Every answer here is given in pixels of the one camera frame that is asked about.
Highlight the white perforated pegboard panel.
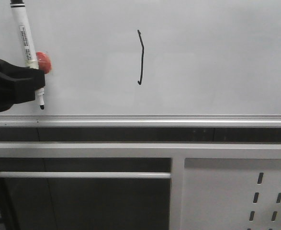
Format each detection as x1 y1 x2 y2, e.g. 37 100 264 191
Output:
181 159 281 230

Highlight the white metal whiteboard stand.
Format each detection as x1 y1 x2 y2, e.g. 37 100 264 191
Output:
0 122 281 230

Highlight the red round magnet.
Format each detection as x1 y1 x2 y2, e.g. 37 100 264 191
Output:
36 52 52 74

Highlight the white whiteboard panel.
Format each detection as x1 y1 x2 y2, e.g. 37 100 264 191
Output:
0 0 281 127

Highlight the white black-tipped whiteboard marker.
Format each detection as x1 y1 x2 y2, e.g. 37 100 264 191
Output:
10 0 45 110

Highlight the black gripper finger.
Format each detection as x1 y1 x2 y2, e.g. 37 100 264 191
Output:
0 59 45 112

